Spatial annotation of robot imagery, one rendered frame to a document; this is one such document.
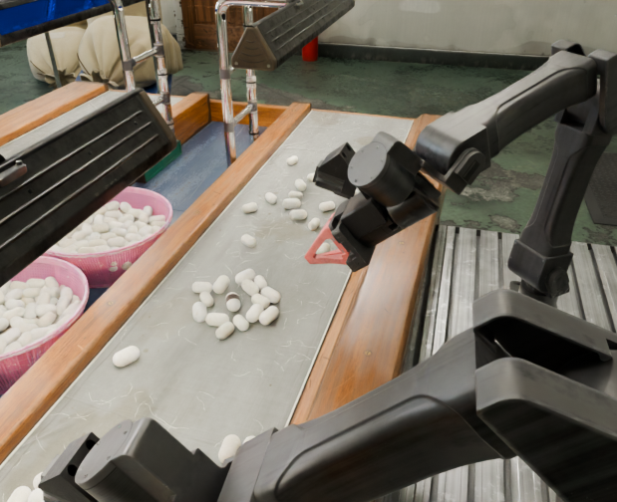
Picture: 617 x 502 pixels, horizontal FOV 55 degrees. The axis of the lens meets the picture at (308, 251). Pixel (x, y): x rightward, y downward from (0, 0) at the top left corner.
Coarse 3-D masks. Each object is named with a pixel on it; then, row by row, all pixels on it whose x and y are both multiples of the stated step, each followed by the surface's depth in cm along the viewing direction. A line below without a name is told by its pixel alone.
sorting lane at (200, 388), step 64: (320, 128) 160; (384, 128) 160; (256, 192) 127; (320, 192) 127; (192, 256) 106; (256, 256) 106; (128, 320) 90; (192, 320) 90; (320, 320) 90; (128, 384) 79; (192, 384) 79; (256, 384) 79; (64, 448) 70; (192, 448) 70
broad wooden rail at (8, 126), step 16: (48, 96) 176; (64, 96) 176; (80, 96) 176; (96, 96) 183; (16, 112) 164; (32, 112) 164; (48, 112) 164; (64, 112) 170; (0, 128) 153; (16, 128) 153; (32, 128) 159; (0, 144) 149
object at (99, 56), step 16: (112, 16) 369; (128, 16) 370; (96, 32) 354; (112, 32) 352; (128, 32) 354; (144, 32) 358; (80, 48) 358; (96, 48) 352; (112, 48) 349; (144, 48) 351; (176, 48) 382; (80, 64) 360; (96, 64) 354; (112, 64) 350; (144, 64) 353; (176, 64) 383; (96, 80) 346; (112, 80) 351; (144, 80) 357
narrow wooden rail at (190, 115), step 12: (192, 96) 176; (204, 96) 177; (180, 108) 167; (192, 108) 170; (204, 108) 178; (180, 120) 164; (192, 120) 171; (204, 120) 179; (180, 132) 166; (192, 132) 173
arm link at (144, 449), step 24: (120, 432) 45; (144, 432) 43; (168, 432) 44; (96, 456) 44; (120, 456) 41; (144, 456) 42; (168, 456) 43; (192, 456) 45; (96, 480) 42; (120, 480) 42; (144, 480) 42; (168, 480) 42; (192, 480) 44; (216, 480) 46
